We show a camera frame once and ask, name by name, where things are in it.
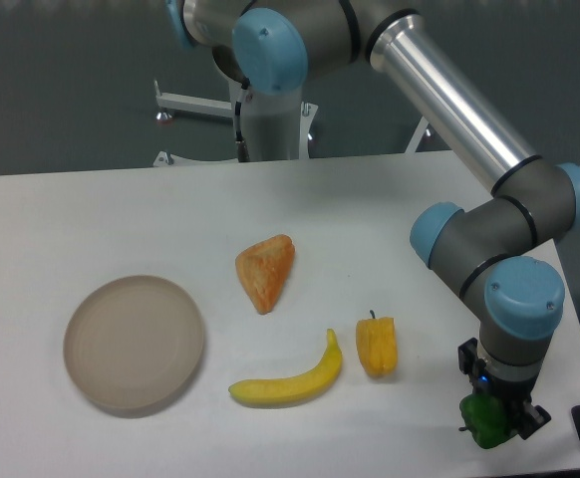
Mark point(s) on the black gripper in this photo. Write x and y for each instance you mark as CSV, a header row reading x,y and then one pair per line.
x,y
512,384

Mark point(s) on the green toy pepper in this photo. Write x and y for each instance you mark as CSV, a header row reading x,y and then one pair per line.
x,y
485,419

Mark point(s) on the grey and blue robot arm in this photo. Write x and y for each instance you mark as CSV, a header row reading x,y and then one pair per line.
x,y
271,48

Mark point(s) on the orange toy pepper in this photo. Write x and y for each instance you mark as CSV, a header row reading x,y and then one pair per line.
x,y
377,347

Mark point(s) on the beige round plate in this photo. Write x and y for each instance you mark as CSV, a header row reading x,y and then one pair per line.
x,y
133,346

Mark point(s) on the yellow toy banana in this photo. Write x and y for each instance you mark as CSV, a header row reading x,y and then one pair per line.
x,y
272,392

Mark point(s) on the orange toy sandwich wedge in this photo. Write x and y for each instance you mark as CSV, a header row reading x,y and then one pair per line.
x,y
262,270

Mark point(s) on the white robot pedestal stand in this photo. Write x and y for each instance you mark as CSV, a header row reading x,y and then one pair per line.
x,y
352,112

